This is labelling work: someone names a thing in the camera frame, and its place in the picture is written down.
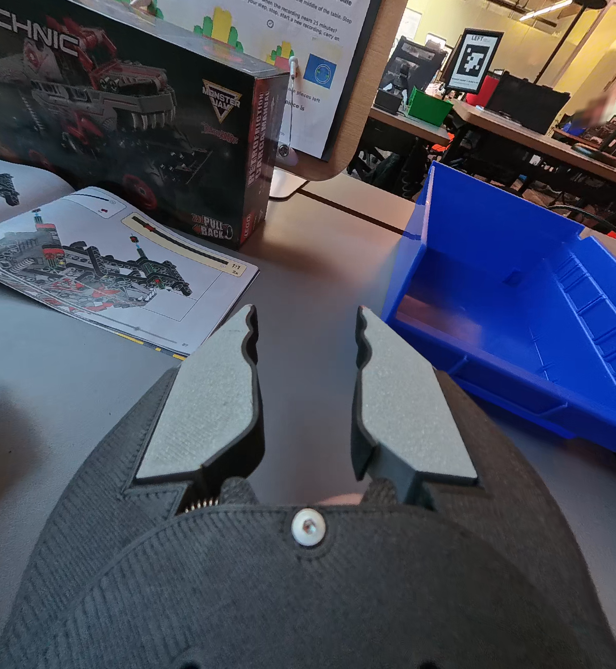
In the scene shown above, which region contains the blue plastic bin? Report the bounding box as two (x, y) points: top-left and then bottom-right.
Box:
(381, 161), (616, 453)

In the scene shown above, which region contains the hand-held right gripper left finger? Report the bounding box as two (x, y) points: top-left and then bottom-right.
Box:
(134, 304), (267, 486)

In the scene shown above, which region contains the dark tilted screen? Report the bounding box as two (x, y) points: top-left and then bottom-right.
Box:
(376, 36), (449, 116)

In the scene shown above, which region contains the small green bin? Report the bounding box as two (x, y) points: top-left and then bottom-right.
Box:
(406, 86), (454, 127)

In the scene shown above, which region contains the printed instruction sheet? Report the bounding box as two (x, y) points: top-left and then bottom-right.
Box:
(73, 0), (384, 159)

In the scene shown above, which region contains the wooden edged table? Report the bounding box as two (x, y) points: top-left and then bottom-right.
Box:
(297, 172), (418, 234)
(370, 105), (452, 148)
(451, 99), (616, 195)

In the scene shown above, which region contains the black white marker sign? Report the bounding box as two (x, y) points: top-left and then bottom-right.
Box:
(446, 29), (504, 95)

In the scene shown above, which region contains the black toy set box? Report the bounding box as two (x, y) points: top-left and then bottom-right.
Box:
(0, 0), (290, 252)

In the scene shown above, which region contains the open instruction booklet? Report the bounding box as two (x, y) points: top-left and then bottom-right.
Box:
(0, 152), (260, 361)

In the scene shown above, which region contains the white stand base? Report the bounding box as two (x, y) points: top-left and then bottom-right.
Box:
(268, 168), (309, 200)

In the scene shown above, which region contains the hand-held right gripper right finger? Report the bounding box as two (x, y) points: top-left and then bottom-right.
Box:
(350, 306), (479, 487)

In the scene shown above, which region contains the black monitor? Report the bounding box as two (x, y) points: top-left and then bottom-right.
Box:
(486, 70), (571, 136)

